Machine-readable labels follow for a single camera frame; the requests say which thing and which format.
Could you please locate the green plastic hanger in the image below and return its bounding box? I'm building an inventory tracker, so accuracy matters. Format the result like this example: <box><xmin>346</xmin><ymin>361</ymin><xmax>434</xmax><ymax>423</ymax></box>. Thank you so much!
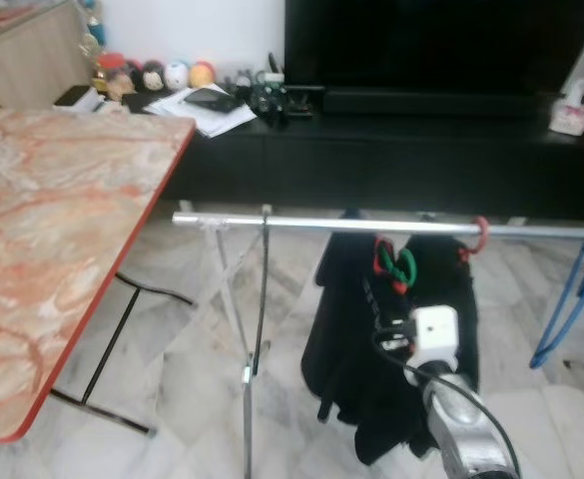
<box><xmin>376</xmin><ymin>239</ymin><xmax>418</xmax><ymax>292</ymax></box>

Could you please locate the dark shirt with red collar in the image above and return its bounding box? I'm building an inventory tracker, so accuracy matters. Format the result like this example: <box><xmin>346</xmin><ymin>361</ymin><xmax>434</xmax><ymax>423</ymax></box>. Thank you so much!
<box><xmin>301</xmin><ymin>208</ymin><xmax>424</xmax><ymax>467</ymax></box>

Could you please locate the red plastic hanger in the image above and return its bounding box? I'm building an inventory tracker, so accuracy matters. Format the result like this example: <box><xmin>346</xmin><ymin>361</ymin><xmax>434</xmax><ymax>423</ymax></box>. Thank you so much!
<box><xmin>459</xmin><ymin>216</ymin><xmax>490</xmax><ymax>263</ymax></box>

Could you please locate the dark thin hanger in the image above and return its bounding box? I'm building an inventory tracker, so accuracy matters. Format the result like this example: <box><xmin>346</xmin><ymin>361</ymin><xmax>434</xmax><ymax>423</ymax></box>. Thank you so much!
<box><xmin>249</xmin><ymin>205</ymin><xmax>274</xmax><ymax>376</ymax></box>

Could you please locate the blue plastic hanger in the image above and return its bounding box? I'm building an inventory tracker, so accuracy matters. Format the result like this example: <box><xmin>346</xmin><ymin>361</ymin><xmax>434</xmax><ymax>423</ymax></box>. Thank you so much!
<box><xmin>529</xmin><ymin>239</ymin><xmax>584</xmax><ymax>370</ymax></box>

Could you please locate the silver metal clothes rack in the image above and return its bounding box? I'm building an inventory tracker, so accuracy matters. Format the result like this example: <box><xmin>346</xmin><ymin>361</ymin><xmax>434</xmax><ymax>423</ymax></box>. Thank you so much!
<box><xmin>172</xmin><ymin>205</ymin><xmax>584</xmax><ymax>479</ymax></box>

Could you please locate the black TV cabinet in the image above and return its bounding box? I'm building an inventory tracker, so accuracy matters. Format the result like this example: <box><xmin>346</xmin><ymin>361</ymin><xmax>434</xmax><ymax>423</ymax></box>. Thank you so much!
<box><xmin>57</xmin><ymin>85</ymin><xmax>584</xmax><ymax>223</ymax></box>

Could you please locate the black soundbar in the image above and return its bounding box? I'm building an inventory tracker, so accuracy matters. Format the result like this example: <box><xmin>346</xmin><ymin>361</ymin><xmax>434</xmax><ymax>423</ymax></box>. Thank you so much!
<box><xmin>321</xmin><ymin>88</ymin><xmax>538</xmax><ymax>119</ymax></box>

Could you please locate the black desk organizer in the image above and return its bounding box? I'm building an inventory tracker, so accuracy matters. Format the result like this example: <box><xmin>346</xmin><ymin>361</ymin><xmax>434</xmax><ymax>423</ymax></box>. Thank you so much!
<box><xmin>247</xmin><ymin>55</ymin><xmax>313</xmax><ymax>126</ymax></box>

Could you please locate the white tissue box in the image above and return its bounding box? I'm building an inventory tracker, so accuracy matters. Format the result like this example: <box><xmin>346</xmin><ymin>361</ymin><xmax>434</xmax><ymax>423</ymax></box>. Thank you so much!
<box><xmin>549</xmin><ymin>78</ymin><xmax>584</xmax><ymax>136</ymax></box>

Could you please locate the white paper stack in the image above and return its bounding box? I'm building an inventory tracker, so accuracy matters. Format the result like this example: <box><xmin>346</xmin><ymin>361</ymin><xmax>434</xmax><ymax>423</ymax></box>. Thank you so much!
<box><xmin>144</xmin><ymin>88</ymin><xmax>259</xmax><ymax>139</ymax></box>

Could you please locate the black flat television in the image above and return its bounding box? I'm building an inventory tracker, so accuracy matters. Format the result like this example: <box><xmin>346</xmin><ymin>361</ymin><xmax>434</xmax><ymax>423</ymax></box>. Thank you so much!
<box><xmin>285</xmin><ymin>0</ymin><xmax>584</xmax><ymax>97</ymax></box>

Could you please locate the black wallet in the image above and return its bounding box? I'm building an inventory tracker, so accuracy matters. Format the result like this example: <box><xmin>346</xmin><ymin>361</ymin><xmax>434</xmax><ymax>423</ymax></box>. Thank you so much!
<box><xmin>184</xmin><ymin>88</ymin><xmax>236</xmax><ymax>113</ymax></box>

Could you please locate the orange round plush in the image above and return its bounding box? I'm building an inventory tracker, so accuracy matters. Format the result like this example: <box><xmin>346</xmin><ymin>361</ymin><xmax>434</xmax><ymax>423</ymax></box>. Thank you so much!
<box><xmin>189</xmin><ymin>60</ymin><xmax>216</xmax><ymax>89</ymax></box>

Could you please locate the white round plush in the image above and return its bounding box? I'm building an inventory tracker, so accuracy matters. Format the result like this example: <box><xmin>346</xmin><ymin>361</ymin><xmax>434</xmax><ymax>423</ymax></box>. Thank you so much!
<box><xmin>164</xmin><ymin>60</ymin><xmax>190</xmax><ymax>91</ymax></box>

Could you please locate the black mouse plush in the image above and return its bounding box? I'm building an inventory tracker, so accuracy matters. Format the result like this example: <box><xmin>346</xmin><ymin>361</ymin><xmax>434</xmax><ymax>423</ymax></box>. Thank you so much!
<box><xmin>127</xmin><ymin>60</ymin><xmax>168</xmax><ymax>93</ymax></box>

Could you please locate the marble top folding table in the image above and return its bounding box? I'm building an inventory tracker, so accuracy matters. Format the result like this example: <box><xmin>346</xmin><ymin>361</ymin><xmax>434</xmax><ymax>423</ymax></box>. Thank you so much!
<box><xmin>0</xmin><ymin>108</ymin><xmax>198</xmax><ymax>443</ymax></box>

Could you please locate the red lidded jar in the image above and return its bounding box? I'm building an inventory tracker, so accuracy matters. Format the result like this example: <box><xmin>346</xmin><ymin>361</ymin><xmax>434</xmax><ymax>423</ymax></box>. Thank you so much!
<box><xmin>97</xmin><ymin>52</ymin><xmax>129</xmax><ymax>99</ymax></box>

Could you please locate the white box with black lid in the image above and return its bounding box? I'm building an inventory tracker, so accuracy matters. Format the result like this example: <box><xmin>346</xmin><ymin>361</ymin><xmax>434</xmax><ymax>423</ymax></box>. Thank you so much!
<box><xmin>54</xmin><ymin>85</ymin><xmax>105</xmax><ymax>113</ymax></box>

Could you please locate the blue and gold trophy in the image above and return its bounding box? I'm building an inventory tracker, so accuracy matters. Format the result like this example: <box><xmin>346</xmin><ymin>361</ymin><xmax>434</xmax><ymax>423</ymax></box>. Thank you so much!
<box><xmin>77</xmin><ymin>0</ymin><xmax>109</xmax><ymax>61</ymax></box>

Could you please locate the light wooden sideboard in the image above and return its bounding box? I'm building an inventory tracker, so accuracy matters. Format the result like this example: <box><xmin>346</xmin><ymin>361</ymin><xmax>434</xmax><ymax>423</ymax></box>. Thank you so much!
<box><xmin>0</xmin><ymin>0</ymin><xmax>95</xmax><ymax>111</ymax></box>

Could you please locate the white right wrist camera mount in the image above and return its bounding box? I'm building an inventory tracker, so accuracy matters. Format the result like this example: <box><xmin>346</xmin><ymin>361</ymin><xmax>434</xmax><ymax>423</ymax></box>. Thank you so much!
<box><xmin>411</xmin><ymin>306</ymin><xmax>461</xmax><ymax>372</ymax></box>

